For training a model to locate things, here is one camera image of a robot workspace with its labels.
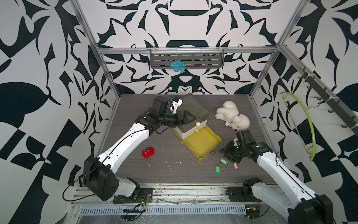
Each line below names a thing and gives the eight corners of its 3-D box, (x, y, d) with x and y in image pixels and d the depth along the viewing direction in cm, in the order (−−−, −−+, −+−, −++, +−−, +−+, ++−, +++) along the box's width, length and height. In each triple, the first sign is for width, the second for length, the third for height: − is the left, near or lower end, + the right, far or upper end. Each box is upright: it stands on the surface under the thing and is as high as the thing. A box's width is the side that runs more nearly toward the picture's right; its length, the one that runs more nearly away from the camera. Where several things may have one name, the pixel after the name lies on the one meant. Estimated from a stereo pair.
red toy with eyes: (145, 160, 88) (144, 158, 85) (141, 154, 90) (140, 152, 88) (156, 152, 91) (155, 150, 88) (151, 146, 94) (150, 144, 91)
